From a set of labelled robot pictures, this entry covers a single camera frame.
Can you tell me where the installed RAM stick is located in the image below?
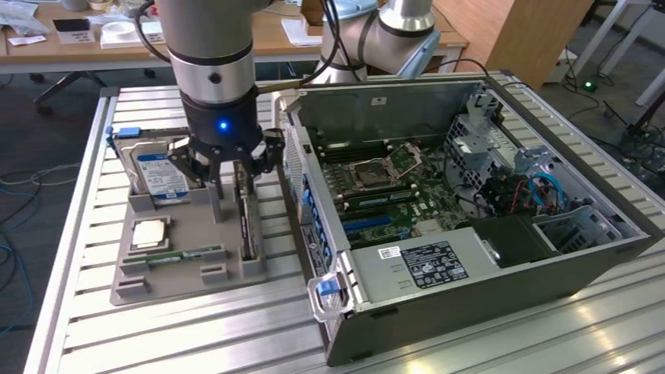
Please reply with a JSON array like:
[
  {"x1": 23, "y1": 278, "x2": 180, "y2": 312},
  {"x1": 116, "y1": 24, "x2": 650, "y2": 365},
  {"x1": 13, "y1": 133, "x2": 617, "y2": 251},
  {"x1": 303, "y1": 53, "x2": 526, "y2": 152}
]
[{"x1": 343, "y1": 189, "x2": 420, "y2": 210}]

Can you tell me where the blue data wire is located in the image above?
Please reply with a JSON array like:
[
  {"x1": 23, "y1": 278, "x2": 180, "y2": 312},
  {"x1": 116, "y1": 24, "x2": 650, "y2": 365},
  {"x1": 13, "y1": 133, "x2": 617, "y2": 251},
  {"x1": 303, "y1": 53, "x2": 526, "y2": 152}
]
[{"x1": 529, "y1": 173, "x2": 568, "y2": 213}]

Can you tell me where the metal socket cover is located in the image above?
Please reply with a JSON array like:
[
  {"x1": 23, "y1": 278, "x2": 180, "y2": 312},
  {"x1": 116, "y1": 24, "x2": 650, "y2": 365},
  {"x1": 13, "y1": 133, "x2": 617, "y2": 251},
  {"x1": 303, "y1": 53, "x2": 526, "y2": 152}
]
[{"x1": 384, "y1": 142, "x2": 425, "y2": 180}]

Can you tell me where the silver CPU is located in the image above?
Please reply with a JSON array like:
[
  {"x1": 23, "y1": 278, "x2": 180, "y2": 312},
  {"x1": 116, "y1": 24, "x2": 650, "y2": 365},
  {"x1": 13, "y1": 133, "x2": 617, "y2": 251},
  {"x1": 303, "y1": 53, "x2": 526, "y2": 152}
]
[{"x1": 129, "y1": 220, "x2": 168, "y2": 250}]

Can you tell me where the perforated metal drive cage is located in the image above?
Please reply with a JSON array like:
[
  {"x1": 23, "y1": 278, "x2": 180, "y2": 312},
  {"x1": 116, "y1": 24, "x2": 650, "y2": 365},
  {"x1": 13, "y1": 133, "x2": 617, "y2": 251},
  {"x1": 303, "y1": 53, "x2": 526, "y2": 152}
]
[{"x1": 444, "y1": 112, "x2": 521, "y2": 199}]

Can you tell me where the white tape roll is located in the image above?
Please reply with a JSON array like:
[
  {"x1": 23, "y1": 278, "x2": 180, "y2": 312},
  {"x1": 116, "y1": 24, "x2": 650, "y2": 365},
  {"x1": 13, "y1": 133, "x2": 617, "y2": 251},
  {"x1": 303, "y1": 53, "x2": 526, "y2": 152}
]
[{"x1": 101, "y1": 21, "x2": 137, "y2": 40}]

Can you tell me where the small white box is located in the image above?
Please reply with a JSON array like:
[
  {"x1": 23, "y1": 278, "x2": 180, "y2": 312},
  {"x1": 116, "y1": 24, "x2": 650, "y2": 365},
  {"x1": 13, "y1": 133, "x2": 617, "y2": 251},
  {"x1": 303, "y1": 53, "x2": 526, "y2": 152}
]
[{"x1": 553, "y1": 48, "x2": 581, "y2": 85}]

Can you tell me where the white frame table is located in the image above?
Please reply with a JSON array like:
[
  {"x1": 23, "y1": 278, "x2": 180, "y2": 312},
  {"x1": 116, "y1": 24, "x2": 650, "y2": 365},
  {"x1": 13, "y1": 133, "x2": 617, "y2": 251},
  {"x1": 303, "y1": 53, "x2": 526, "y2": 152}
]
[{"x1": 565, "y1": 0, "x2": 665, "y2": 108}]

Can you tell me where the black office chair base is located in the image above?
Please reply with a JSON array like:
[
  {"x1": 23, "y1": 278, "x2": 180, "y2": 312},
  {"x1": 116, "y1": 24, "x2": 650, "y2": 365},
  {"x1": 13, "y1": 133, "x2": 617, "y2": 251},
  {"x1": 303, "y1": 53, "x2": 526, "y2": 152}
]
[{"x1": 33, "y1": 72, "x2": 111, "y2": 114}]

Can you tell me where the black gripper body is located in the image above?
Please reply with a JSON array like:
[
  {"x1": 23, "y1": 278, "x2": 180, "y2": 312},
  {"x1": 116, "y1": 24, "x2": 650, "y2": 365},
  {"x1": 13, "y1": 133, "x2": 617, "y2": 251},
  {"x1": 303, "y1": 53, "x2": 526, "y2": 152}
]
[{"x1": 181, "y1": 90, "x2": 267, "y2": 157}]

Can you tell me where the CPU socket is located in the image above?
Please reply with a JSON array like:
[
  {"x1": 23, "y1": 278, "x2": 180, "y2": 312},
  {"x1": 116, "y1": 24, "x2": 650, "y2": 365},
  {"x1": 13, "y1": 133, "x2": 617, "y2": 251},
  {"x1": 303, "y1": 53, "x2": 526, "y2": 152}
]
[{"x1": 352, "y1": 159, "x2": 401, "y2": 192}]

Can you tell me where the brown cardboard box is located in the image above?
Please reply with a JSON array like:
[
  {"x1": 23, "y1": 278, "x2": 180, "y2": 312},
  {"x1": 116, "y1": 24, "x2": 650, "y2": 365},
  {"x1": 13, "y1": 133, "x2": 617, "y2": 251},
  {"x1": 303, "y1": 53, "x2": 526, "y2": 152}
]
[{"x1": 300, "y1": 0, "x2": 328, "y2": 28}]

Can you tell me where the clear plastic bag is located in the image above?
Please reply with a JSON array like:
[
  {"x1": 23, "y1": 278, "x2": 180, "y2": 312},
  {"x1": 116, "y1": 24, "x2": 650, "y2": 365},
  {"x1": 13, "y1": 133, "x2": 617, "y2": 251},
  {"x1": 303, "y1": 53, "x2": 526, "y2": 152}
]
[{"x1": 0, "y1": 2, "x2": 51, "y2": 36}]

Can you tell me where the grey power supply unit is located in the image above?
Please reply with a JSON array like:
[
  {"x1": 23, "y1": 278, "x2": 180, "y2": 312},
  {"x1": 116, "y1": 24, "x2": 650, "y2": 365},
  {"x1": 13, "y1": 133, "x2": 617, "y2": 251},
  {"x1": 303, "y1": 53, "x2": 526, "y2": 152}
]
[{"x1": 351, "y1": 228, "x2": 502, "y2": 309}]

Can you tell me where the black cable behind case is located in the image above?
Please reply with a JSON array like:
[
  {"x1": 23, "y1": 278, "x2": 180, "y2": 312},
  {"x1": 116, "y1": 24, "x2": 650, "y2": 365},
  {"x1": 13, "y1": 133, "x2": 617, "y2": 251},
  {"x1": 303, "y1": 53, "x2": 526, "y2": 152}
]
[{"x1": 409, "y1": 57, "x2": 536, "y2": 90}]

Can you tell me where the wooden cabinet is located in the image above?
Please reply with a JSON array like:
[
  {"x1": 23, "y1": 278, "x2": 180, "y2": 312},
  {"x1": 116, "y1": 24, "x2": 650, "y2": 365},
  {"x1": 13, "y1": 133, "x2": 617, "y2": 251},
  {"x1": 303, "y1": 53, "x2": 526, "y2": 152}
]
[{"x1": 433, "y1": 0, "x2": 597, "y2": 90}]

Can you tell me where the flat white box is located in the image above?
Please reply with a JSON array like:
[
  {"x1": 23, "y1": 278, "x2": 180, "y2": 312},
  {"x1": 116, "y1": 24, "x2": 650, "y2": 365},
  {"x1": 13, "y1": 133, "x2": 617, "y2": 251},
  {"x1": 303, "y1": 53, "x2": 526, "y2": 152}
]
[{"x1": 99, "y1": 30, "x2": 145, "y2": 50}]

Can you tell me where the open dark PC case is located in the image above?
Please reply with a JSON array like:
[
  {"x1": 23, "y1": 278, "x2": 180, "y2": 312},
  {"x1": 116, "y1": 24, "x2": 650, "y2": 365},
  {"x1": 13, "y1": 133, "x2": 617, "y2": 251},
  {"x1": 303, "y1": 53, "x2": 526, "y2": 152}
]
[{"x1": 271, "y1": 76, "x2": 665, "y2": 368}]

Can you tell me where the white box with black lid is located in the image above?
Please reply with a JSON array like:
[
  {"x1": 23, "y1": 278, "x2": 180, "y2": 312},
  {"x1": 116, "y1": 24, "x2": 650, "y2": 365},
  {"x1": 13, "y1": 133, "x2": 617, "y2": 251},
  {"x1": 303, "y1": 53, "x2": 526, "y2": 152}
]
[{"x1": 53, "y1": 18, "x2": 96, "y2": 44}]

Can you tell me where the green RAM stick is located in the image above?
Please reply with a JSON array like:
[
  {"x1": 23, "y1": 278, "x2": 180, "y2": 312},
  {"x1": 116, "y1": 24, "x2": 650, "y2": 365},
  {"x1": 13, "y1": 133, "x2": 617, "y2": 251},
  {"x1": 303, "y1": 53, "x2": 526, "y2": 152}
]
[{"x1": 124, "y1": 247, "x2": 224, "y2": 266}]

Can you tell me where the wooden desk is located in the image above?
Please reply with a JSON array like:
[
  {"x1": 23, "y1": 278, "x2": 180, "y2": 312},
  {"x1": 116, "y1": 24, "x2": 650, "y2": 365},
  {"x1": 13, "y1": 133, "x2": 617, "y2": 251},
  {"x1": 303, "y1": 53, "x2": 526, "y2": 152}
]
[{"x1": 0, "y1": 0, "x2": 472, "y2": 85}]

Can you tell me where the metal disk bay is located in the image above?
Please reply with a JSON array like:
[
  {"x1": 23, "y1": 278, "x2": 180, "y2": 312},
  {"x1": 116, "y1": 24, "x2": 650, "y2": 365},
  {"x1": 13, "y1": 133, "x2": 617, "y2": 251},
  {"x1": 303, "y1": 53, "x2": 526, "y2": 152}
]
[{"x1": 532, "y1": 204, "x2": 625, "y2": 254}]

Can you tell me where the long PCIe expansion slot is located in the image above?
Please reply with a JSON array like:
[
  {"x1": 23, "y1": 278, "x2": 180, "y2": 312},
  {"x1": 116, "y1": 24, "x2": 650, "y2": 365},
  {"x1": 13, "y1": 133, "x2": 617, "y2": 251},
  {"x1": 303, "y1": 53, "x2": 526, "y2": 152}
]
[{"x1": 343, "y1": 216, "x2": 395, "y2": 233}]

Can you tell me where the white paper stack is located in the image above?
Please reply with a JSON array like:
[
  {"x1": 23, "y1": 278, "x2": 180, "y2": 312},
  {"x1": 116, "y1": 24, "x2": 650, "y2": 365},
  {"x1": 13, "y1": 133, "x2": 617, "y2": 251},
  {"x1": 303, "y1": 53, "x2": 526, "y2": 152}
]
[{"x1": 280, "y1": 17, "x2": 327, "y2": 48}]

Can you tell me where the graphics card with metal bracket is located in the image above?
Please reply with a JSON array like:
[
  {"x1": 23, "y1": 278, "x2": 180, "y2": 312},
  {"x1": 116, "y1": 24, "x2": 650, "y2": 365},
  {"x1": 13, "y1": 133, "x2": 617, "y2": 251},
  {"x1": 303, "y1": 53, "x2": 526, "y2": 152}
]
[{"x1": 233, "y1": 161, "x2": 264, "y2": 262}]

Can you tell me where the hard disk in blue caddy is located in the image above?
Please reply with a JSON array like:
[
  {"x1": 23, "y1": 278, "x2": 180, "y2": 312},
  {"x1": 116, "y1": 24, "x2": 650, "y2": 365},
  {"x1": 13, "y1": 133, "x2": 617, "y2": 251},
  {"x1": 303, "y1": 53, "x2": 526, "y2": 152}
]
[{"x1": 107, "y1": 124, "x2": 201, "y2": 206}]

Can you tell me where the grey parts rack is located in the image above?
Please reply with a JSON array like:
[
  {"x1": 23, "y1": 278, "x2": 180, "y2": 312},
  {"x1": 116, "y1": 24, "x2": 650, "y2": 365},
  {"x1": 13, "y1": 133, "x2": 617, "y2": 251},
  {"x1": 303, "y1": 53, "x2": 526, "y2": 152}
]
[{"x1": 108, "y1": 150, "x2": 271, "y2": 308}]

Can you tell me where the black wire bundle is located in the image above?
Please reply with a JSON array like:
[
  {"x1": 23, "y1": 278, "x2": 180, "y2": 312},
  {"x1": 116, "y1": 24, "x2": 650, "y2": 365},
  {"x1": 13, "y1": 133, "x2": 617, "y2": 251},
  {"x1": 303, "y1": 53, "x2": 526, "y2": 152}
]
[{"x1": 477, "y1": 175, "x2": 530, "y2": 217}]

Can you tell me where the plain white box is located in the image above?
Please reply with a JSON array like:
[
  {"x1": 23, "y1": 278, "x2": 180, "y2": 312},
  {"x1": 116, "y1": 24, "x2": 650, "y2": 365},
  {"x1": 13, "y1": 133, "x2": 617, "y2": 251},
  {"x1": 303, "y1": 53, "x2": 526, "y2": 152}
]
[{"x1": 140, "y1": 21, "x2": 168, "y2": 45}]

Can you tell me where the green motherboard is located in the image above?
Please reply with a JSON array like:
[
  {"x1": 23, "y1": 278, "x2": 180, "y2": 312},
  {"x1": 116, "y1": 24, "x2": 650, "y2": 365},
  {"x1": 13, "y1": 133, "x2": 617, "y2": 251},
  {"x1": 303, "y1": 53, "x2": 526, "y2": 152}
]
[{"x1": 305, "y1": 128, "x2": 484, "y2": 249}]

